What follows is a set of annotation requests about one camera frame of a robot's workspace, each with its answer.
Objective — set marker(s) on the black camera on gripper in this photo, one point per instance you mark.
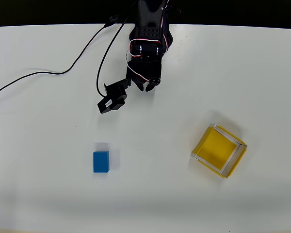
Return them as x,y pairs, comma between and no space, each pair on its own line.
112,98

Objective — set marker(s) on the blue cube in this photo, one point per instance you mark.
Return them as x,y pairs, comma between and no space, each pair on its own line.
101,162

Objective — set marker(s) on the yellow paper box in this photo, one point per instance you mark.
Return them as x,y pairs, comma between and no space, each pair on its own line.
219,151

